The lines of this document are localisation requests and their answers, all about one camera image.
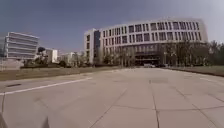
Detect vehicle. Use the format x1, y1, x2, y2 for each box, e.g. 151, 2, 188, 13
142, 63, 157, 69

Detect large curved pale building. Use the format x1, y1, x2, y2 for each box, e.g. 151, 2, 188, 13
83, 17, 209, 67

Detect small white building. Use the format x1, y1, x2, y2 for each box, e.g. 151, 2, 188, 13
44, 48, 59, 64

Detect tree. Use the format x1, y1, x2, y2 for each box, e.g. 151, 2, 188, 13
34, 46, 50, 66

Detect row of trees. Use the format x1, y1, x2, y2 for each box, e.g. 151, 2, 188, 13
99, 39, 224, 67

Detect building with horizontal bands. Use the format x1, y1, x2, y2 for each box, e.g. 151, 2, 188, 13
3, 31, 40, 61

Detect dark manhole cover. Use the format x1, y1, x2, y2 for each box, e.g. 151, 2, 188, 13
5, 83, 22, 88

